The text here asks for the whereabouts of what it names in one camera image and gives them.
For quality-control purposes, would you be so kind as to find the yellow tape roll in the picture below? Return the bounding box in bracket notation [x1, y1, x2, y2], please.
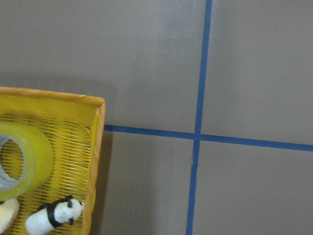
[0, 123, 54, 201]

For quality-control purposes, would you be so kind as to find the yellow woven plastic basket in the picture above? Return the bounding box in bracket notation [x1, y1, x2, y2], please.
[0, 87, 105, 235]

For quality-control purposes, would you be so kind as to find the panda toy figure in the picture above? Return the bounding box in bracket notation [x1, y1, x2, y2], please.
[25, 195, 85, 235]

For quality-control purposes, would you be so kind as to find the cream croissant toy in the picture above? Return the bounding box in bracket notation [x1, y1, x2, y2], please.
[0, 198, 20, 234]

